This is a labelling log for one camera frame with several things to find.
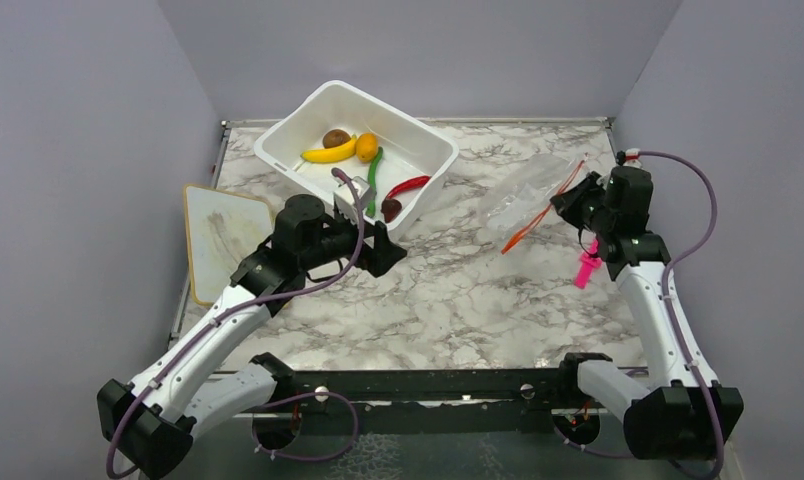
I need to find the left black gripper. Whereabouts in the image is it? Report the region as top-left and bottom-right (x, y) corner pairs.
(301, 206), (407, 277)

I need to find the clear zip top bag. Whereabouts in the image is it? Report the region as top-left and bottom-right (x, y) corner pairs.
(477, 154), (588, 254)

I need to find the green chili pepper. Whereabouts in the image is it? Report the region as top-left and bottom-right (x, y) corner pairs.
(365, 146), (384, 218)

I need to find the orange citrus fruit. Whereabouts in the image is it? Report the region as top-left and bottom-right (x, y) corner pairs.
(355, 132), (380, 163)

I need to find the yellow banana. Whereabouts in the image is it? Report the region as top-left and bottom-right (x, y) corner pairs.
(301, 136), (357, 164)

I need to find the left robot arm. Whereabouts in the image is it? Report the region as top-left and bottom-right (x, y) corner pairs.
(96, 194), (407, 479)

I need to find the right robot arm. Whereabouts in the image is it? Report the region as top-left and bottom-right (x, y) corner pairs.
(551, 166), (744, 461)

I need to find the dark red plum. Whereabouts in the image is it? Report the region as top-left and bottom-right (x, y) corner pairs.
(380, 198), (403, 224)

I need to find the red chili pepper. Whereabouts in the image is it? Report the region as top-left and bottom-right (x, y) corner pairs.
(385, 175), (431, 200)

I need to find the brown kiwi fruit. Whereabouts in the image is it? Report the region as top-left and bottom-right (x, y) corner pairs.
(322, 129), (351, 149)

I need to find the white plastic bin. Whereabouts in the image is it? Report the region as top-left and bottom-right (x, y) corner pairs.
(253, 80), (459, 240)

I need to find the white cutting board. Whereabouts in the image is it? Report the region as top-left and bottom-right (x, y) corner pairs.
(183, 184), (275, 307)

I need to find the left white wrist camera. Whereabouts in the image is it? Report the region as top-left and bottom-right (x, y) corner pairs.
(333, 176), (376, 223)

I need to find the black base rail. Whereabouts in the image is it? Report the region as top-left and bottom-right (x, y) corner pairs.
(248, 368), (604, 443)

